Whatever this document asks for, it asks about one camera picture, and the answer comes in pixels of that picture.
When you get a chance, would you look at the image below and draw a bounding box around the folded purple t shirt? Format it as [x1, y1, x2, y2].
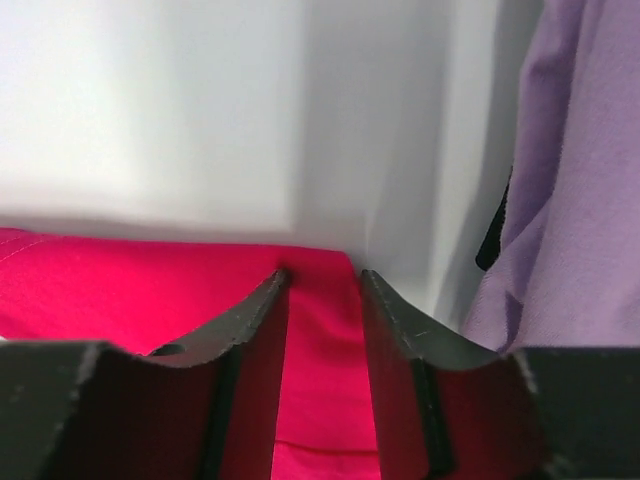
[462, 1, 639, 352]

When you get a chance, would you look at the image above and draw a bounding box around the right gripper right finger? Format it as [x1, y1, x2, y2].
[360, 270, 498, 479]

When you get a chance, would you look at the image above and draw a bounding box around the red t shirt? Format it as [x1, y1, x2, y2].
[1, 229, 380, 479]

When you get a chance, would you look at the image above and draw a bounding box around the folded dark t shirt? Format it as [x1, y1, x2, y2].
[475, 179, 511, 272]

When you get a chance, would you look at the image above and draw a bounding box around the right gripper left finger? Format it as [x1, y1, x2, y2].
[149, 269, 290, 479]

